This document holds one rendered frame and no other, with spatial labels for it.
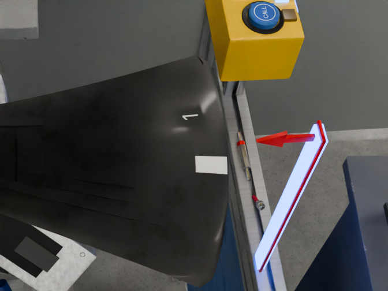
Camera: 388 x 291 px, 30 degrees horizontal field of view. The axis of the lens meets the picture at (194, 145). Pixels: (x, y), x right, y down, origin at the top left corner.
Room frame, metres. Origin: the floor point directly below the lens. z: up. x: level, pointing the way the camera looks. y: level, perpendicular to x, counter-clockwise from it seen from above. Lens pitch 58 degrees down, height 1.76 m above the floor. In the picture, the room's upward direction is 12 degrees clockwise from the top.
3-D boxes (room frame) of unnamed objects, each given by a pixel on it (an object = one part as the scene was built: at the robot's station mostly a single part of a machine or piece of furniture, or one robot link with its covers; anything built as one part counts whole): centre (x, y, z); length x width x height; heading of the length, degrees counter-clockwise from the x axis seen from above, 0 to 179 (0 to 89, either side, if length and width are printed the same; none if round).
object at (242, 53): (0.69, -0.04, 1.02); 0.16 x 0.10 x 0.11; 18
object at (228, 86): (0.69, -0.04, 0.92); 0.03 x 0.03 x 0.12; 18
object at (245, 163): (0.57, -0.07, 0.87); 0.08 x 0.01 x 0.01; 19
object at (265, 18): (0.65, -0.05, 1.08); 0.04 x 0.04 x 0.02
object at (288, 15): (0.66, -0.09, 1.08); 0.02 x 0.02 x 0.01; 18
